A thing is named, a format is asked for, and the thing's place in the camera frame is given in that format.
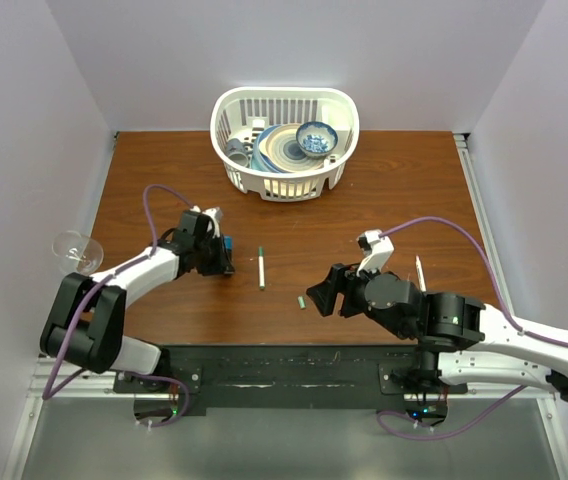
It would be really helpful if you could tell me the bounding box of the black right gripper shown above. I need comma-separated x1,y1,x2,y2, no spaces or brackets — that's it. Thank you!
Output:
305,256,411,340

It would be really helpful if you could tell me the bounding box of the white pen green tip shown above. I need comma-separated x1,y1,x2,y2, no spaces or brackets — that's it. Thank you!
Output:
258,254,266,290

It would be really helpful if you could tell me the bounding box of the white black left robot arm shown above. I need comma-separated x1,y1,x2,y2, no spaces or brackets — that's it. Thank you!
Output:
39,207,235,392

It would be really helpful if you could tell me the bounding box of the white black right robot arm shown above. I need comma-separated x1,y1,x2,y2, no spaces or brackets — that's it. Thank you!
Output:
306,263,568,403

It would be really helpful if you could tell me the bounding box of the grey blue mug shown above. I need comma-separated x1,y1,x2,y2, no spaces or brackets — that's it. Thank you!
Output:
224,138,250,167

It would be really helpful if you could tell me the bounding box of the clear wine glass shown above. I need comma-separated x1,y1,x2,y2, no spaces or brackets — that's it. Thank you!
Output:
52,230,104,276

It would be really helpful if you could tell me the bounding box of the beige blue plate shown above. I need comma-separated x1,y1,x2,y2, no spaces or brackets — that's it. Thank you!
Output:
250,123,324,173

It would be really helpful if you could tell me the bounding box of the white plastic dish basket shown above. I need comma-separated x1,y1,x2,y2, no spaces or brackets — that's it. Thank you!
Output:
210,87,360,202

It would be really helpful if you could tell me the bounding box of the blue patterned bowl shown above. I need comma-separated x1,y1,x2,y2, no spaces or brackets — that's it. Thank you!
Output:
295,121,339,158

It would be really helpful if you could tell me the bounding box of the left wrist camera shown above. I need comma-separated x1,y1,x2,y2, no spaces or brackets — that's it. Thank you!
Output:
202,207,223,238

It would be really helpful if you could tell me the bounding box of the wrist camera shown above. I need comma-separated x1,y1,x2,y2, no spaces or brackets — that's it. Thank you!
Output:
202,207,223,238
356,230,394,276

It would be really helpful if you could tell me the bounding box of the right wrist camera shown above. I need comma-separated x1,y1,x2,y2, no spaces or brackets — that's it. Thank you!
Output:
356,230,394,276

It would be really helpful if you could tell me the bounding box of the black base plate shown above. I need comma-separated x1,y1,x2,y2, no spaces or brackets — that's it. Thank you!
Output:
113,343,470,419

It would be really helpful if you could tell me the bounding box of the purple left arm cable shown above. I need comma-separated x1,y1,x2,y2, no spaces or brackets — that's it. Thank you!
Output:
41,183,203,429

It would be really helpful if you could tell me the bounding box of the aluminium frame rail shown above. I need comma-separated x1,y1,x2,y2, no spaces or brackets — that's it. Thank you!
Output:
453,133,568,479

